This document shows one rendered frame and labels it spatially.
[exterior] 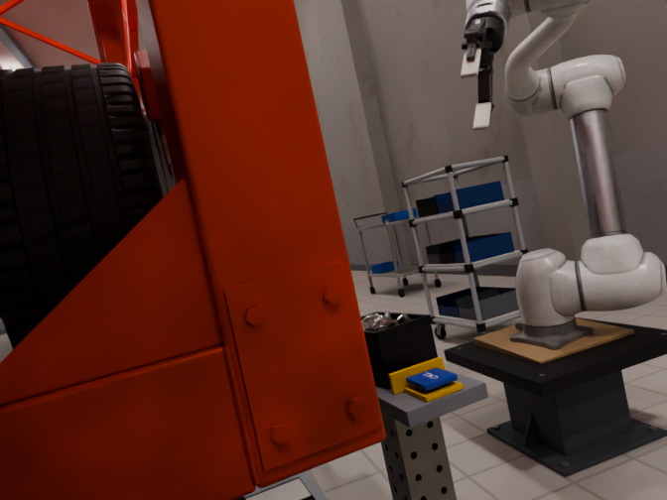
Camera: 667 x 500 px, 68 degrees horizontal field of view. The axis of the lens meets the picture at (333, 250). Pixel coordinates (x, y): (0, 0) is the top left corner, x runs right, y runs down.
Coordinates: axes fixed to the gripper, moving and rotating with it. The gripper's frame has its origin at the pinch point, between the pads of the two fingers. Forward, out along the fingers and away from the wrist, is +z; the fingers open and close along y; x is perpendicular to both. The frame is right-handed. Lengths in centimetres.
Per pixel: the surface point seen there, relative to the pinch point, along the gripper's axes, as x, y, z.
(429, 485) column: -9, -40, 66
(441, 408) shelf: -3, -19, 55
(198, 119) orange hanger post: -18, 41, 43
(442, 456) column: -7, -40, 60
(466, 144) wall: -91, -325, -290
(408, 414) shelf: -8, -15, 57
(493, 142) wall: -58, -300, -266
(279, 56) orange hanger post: -12, 40, 32
